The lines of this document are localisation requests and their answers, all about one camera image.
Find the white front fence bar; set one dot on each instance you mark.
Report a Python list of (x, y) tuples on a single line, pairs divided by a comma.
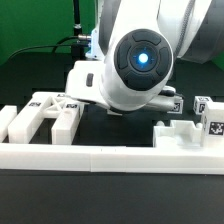
[(111, 159)]

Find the white tagged cube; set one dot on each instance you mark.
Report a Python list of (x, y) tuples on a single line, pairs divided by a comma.
[(199, 104), (178, 106)]

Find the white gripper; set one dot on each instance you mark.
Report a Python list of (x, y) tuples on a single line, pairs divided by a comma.
[(90, 82)]

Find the black vertical pole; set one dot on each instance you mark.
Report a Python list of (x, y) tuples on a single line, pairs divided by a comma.
[(77, 51)]

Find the white chair seat part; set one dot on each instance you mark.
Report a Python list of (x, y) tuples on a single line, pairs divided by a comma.
[(180, 134)]

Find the white tagged cube right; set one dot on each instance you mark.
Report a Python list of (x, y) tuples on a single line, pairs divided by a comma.
[(199, 104)]

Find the white chair back frame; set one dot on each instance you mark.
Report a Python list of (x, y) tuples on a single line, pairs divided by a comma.
[(65, 111)]

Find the white tagged cube left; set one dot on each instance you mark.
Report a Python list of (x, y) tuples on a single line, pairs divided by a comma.
[(178, 106)]

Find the white fence bar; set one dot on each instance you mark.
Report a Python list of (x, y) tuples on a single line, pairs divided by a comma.
[(111, 159), (7, 114)]

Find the white left fence bar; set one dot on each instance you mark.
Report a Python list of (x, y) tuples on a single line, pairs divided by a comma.
[(7, 114)]

